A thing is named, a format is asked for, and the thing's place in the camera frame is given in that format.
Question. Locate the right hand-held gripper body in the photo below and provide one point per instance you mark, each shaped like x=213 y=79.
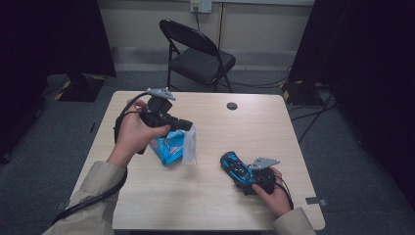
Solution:
x=266 y=179

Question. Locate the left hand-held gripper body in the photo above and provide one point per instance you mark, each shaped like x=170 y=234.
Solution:
x=158 y=112

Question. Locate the white wet wipe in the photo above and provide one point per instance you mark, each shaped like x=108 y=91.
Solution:
x=190 y=147

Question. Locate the blue toy car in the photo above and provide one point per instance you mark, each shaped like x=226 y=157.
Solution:
x=236 y=168

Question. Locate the person's right hand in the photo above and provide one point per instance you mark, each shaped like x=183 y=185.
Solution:
x=277 y=199

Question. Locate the person's left hand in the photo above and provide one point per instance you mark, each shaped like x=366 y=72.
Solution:
x=132 y=137

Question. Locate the black table grommet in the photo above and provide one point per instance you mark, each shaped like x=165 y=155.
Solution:
x=232 y=106

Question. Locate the grey tape strip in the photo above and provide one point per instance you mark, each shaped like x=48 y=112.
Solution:
x=62 y=205
x=314 y=201

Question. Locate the black folding chair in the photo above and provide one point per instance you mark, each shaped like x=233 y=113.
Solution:
x=202 y=62

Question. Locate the black stand base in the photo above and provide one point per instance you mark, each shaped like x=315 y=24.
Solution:
x=81 y=88

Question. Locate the black box with yellow tape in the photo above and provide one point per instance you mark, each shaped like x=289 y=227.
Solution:
x=300 y=93

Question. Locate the black curtain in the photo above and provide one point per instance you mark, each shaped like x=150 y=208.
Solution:
x=49 y=36
x=365 y=65

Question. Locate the white wall socket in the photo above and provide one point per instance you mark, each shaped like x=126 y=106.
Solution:
x=201 y=6

